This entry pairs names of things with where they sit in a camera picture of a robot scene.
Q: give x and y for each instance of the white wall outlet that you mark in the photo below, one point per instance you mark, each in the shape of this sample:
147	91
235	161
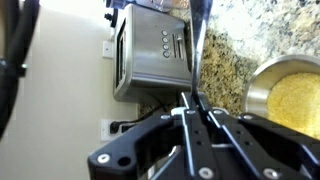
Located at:
105	131

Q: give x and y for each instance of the silver spoon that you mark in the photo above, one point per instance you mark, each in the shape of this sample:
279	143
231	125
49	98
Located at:
200	30

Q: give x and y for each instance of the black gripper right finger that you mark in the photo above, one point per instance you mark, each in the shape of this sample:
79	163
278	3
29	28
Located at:
283	146

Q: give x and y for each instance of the stainless steel toaster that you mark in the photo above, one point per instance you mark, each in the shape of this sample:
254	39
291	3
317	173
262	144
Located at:
150	66

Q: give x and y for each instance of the white wall switch plate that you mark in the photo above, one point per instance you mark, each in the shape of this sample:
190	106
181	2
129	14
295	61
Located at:
108	50

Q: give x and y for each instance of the steel bowl holding yellow grain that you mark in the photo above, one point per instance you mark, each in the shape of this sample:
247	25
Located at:
260	86

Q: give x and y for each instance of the yellow grain contents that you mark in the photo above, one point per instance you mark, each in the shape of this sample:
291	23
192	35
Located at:
296	100

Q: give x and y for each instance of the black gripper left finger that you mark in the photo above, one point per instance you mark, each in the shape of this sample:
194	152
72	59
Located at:
113	156

